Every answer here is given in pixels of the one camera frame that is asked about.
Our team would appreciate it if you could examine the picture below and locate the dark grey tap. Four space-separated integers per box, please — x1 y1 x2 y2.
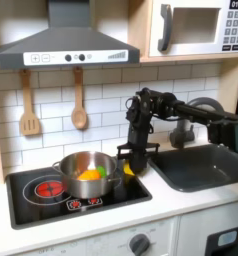
168 96 226 150

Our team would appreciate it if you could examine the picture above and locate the grey range hood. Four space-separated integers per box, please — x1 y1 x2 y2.
0 0 141 71

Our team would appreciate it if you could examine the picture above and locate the white toy microwave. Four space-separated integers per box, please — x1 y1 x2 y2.
148 0 238 58

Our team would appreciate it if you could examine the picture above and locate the wooden spoon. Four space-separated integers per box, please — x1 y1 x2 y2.
70 66 89 131

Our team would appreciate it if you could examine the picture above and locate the wooden slotted spatula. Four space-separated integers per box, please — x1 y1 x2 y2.
18 69 42 137

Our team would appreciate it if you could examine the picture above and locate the dark grey sink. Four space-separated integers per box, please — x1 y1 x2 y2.
147 142 238 194

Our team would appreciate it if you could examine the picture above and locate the black cabinet door handle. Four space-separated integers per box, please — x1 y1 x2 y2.
203 224 238 256

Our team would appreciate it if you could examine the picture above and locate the grey oven knob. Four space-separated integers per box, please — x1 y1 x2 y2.
128 232 152 256

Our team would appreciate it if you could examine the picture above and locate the steel pot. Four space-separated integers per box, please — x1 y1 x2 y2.
51 150 124 200

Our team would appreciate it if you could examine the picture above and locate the white cabinet door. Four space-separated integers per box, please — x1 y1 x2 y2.
175 199 238 256

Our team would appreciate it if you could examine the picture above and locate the orange toy carrot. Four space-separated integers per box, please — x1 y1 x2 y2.
76 165 108 182

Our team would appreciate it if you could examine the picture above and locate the white oven control panel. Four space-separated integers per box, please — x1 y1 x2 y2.
10 215 179 256

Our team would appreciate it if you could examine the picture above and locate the grey microwave handle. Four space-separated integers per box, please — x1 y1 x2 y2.
157 3 174 53

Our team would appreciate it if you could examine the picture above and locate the black toy stove top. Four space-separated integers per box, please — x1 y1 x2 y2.
5 159 154 231

